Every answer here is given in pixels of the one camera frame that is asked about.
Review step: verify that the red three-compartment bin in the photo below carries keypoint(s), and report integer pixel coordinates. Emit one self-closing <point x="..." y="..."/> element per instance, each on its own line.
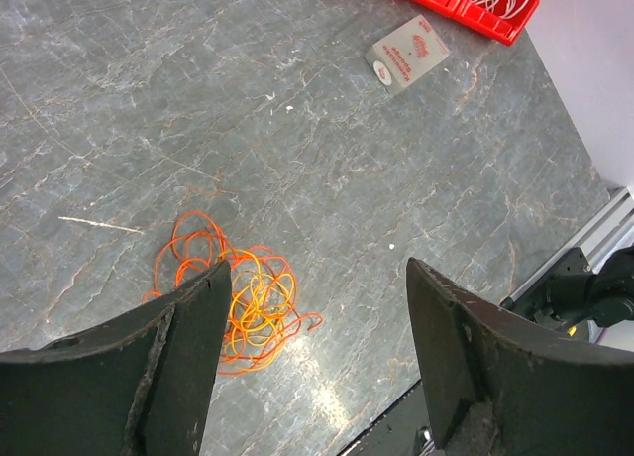
<point x="499" y="20"/>

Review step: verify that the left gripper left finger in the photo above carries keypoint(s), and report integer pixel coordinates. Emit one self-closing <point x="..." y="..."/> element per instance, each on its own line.
<point x="138" y="384"/>

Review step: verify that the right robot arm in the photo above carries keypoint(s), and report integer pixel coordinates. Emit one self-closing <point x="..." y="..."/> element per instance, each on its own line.
<point x="569" y="296"/>

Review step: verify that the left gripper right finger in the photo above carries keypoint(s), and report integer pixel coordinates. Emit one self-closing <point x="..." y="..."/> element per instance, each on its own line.
<point x="548" y="394"/>

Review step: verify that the grey sponge packet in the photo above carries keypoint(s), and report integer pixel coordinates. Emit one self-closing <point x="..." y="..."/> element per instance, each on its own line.
<point x="402" y="57"/>

